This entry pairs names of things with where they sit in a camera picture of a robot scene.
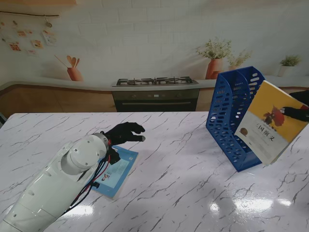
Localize blue paperback book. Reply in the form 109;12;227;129
91;145;140;200

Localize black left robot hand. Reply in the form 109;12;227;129
100;122;146;145

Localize red and black left arm cables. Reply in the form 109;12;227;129
61;139;116;216

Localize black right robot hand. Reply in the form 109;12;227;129
281;90;309;124

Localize yellow and white paperback book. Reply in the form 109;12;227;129
234;80;309;166

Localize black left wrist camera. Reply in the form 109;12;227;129
106;147;121;166

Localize blue perforated plastic file rack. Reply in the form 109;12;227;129
205;65;266;172

